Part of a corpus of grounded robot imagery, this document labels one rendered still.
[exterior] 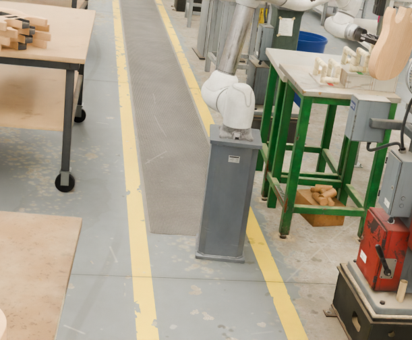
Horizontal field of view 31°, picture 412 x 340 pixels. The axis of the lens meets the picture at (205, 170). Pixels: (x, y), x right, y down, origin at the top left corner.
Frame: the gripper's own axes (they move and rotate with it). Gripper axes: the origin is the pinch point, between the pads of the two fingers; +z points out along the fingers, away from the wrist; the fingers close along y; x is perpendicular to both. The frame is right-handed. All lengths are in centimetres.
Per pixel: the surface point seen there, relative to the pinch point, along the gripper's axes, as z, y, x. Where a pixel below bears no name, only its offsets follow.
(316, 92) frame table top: -26.8, 16.6, -34.3
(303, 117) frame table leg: -29, 19, -50
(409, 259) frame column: 73, 65, -74
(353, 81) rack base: -20.8, -9.8, -28.4
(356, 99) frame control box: 27, 70, -13
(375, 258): 61, 76, -76
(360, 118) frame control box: 32, 69, -21
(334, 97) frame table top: -19.7, 8.0, -35.9
